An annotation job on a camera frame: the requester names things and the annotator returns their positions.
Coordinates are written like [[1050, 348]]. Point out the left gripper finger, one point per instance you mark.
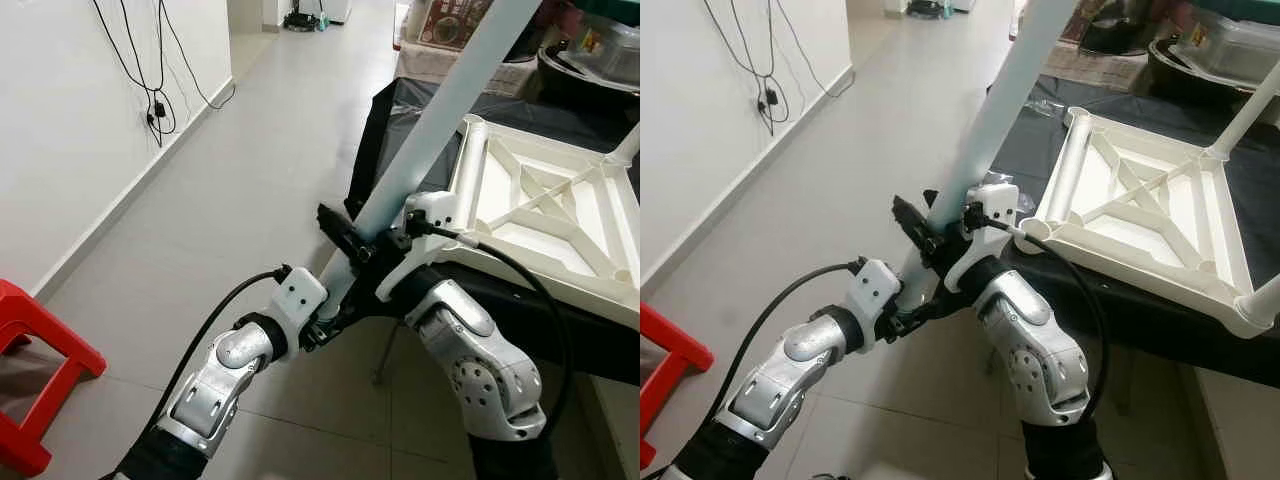
[[362, 310], [925, 310]]

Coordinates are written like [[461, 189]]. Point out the white plastic table leg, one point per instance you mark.
[[1262, 305], [1000, 110], [1245, 118], [440, 120], [625, 148]]

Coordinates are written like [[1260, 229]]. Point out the white upturned children table top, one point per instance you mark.
[[560, 290], [1140, 262]]

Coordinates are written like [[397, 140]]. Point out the narrow clear tape strip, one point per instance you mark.
[[1052, 106]]

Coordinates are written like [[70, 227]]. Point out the mop head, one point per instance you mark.
[[925, 10], [300, 20]]

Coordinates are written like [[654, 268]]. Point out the beige cloth covered bench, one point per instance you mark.
[[1100, 65], [430, 65]]

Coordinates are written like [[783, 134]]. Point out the black plug adapter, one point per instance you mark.
[[770, 98], [158, 110]]

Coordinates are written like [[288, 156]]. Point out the black tablecloth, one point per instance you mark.
[[590, 350], [1150, 320]]

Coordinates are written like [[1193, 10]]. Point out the red plastic stool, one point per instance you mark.
[[675, 345], [50, 335]]

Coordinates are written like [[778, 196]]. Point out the white appliance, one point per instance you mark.
[[337, 8]]

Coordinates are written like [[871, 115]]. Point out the orange lidded storage box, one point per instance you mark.
[[450, 22]]

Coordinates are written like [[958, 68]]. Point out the black wok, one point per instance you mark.
[[580, 90], [1180, 80]]

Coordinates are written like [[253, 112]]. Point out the black bag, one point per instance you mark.
[[555, 30], [1130, 30]]

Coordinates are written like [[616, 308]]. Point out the clear plastic storage box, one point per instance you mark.
[[1230, 50], [615, 50]]

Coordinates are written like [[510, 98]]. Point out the green round lid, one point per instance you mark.
[[615, 10], [1240, 6]]

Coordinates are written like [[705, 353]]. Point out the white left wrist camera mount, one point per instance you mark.
[[875, 290], [298, 295]]

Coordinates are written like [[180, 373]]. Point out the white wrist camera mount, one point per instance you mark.
[[298, 295], [430, 210], [995, 200], [875, 290]]

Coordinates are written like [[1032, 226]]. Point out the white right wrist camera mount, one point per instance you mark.
[[995, 200], [430, 210]]

